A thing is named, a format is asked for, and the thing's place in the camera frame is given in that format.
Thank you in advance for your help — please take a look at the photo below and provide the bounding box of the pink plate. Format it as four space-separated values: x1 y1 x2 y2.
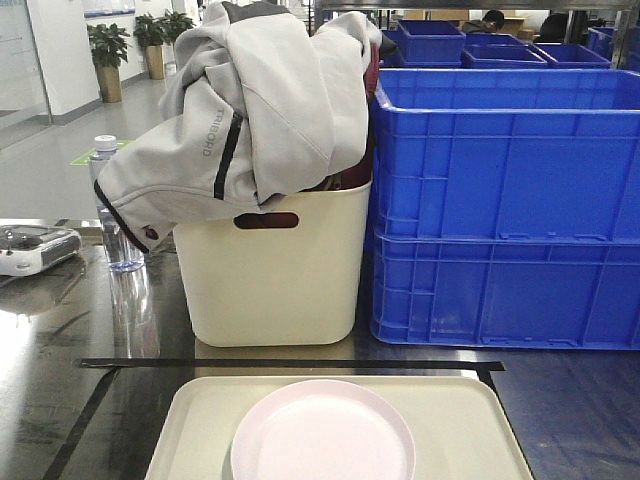
230 379 416 479

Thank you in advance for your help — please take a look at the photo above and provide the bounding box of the cream serving tray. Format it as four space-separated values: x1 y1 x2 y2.
147 375 531 479

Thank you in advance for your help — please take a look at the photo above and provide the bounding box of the cream plastic basket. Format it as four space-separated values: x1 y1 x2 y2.
173 184 370 347

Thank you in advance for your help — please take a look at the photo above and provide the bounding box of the large blue crate lower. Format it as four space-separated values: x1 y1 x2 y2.
370 234 639 350

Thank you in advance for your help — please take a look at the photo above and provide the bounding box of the large blue crate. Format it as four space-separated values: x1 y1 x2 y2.
372 69 639 242
370 234 639 350

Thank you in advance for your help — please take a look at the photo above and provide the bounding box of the grey jacket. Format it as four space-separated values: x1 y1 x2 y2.
94 1 394 252

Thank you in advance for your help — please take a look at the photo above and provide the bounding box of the large blue crate upper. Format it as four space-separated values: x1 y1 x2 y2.
372 69 639 242

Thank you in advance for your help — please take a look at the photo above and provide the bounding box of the clear water bottle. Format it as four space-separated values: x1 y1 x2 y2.
88 134 145 272

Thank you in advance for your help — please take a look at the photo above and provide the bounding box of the blue bin background left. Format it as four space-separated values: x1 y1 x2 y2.
398 20 466 68

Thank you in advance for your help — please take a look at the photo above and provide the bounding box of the blue bin background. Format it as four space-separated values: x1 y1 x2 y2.
398 20 466 68
461 44 548 70
532 43 611 69

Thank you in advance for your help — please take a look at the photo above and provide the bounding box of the blue bin background middle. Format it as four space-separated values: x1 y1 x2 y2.
461 44 548 70

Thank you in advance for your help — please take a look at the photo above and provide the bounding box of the potted plant middle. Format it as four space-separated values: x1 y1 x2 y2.
133 10 195 80

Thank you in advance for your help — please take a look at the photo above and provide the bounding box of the potted plant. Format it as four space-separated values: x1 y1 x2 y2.
87 23 130 103
133 10 195 80

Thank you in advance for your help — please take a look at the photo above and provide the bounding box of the seated person background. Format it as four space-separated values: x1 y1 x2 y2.
461 10 505 34

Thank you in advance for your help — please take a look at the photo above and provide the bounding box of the potted plant left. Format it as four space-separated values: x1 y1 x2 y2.
87 23 130 103

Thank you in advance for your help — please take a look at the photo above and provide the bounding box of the blue bin background right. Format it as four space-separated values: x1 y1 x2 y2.
532 43 611 69

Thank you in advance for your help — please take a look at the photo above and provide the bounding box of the white grey remote controller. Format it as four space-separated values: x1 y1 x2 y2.
1 224 82 277

